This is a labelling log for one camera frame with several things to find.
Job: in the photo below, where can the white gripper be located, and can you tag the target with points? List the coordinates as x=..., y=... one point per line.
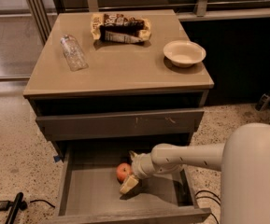
x=139, y=166

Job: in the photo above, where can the open middle drawer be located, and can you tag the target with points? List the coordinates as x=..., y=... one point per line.
x=89, y=192

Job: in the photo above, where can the brown chip bag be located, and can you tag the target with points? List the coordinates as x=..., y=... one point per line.
x=120, y=28

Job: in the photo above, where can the closed top drawer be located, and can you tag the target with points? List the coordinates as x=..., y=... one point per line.
x=119, y=124

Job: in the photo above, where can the black stick tool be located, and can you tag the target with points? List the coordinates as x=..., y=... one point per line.
x=19, y=204

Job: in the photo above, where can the blue tape piece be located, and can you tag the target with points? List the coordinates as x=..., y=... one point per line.
x=56, y=158

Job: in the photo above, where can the white bowl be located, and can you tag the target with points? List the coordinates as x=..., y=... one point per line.
x=182, y=53

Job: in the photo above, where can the grey drawer cabinet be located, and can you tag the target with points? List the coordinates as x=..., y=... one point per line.
x=120, y=77

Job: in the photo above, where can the clear plastic water bottle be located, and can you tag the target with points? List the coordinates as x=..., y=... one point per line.
x=73, y=53

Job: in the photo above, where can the black power adapter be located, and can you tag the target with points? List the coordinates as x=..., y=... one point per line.
x=4, y=205

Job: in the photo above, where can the small black floor device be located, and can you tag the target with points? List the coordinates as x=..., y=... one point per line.
x=263, y=102

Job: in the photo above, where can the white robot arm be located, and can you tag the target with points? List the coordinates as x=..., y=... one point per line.
x=244, y=163

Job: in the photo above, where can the red apple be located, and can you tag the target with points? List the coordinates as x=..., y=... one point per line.
x=122, y=171

